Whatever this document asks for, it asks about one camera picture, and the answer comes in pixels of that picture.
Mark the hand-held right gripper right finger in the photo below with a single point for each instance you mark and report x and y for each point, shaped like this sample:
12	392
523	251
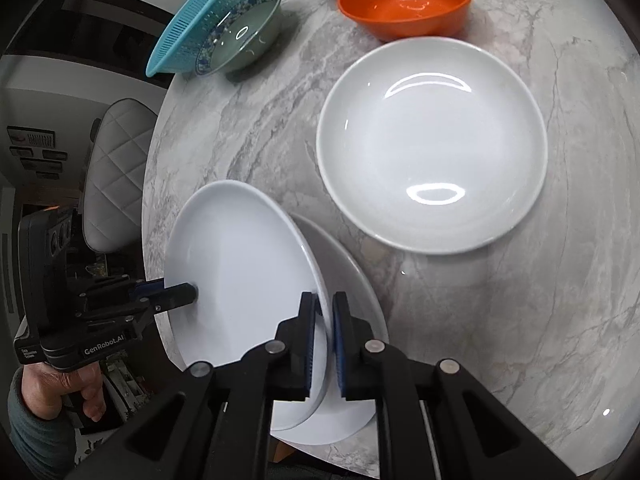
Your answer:
341	345

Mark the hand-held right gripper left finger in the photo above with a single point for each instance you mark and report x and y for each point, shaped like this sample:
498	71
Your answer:
311	345

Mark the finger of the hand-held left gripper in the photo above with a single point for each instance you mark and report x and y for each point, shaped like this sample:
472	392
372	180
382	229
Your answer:
175	296

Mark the large white plate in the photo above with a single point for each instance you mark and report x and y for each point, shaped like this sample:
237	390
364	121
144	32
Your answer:
430	145

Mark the blue patterned rim bowl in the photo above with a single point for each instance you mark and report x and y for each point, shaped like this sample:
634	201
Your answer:
245	30

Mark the orange bowl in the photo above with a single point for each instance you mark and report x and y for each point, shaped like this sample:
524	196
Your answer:
405	10

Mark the person's left forearm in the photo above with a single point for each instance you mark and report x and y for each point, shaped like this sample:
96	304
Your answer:
35	440

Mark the person's left hand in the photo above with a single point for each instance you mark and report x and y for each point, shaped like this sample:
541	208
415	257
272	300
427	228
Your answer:
50	390

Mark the grey quilted chair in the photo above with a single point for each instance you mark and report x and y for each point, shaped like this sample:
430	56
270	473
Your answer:
117	175

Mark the blue plastic colander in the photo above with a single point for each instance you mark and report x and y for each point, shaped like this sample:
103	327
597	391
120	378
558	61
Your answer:
195	25

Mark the black framed wall picture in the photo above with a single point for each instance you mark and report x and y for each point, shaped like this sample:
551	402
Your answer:
45	165
32	137

